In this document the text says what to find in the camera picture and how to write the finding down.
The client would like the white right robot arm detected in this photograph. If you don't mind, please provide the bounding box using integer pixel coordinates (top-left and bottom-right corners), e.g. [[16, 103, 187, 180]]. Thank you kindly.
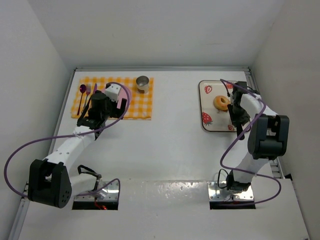
[[226, 92, 290, 192]]

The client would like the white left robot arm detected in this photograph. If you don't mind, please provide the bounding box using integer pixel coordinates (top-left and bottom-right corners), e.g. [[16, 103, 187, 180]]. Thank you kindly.
[[27, 90, 129, 209]]

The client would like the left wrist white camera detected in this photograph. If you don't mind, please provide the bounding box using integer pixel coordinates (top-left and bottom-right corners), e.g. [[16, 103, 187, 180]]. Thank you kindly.
[[104, 83, 121, 102]]

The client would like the purple knife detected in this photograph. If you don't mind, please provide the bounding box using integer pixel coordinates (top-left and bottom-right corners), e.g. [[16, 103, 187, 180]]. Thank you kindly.
[[92, 83, 98, 94]]

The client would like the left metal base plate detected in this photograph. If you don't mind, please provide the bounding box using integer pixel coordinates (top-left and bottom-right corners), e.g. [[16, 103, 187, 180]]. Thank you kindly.
[[74, 180, 119, 202]]

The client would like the pink plate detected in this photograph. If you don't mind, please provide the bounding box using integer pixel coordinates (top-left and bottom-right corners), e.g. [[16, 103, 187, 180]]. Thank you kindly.
[[117, 85, 132, 109]]

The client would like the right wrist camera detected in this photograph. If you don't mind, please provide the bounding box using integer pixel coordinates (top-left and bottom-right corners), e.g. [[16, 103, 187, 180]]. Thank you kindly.
[[232, 81, 255, 96]]

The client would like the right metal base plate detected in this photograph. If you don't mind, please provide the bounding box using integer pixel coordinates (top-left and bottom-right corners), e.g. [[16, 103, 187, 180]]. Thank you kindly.
[[207, 180, 254, 203]]

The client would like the metal cup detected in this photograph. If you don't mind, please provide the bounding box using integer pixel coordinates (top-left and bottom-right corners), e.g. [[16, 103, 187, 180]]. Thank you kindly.
[[136, 75, 150, 94]]

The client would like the orange checkered cloth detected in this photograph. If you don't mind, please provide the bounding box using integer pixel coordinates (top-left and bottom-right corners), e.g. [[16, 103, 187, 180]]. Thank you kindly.
[[70, 76, 154, 120]]

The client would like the strawberry print tray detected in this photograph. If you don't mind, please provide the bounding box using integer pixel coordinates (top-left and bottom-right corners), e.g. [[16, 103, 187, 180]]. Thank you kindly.
[[198, 80, 237, 132]]

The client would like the aluminium frame rail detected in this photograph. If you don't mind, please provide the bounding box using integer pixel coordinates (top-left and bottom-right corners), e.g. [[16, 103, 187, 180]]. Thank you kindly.
[[74, 66, 250, 72]]

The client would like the metal base plate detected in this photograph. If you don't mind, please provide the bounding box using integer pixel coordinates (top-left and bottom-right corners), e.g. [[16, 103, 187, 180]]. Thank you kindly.
[[74, 180, 119, 202], [207, 180, 254, 203]]

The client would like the purple spoon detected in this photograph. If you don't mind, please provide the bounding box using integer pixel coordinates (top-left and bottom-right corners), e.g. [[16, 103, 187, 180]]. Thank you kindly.
[[77, 84, 87, 115]]

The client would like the glazed donut bread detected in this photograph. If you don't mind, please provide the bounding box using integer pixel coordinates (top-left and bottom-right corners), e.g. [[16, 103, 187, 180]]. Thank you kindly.
[[213, 95, 230, 111]]

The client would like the purple fork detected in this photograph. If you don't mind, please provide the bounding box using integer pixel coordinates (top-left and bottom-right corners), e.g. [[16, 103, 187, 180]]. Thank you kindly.
[[84, 83, 91, 107]]

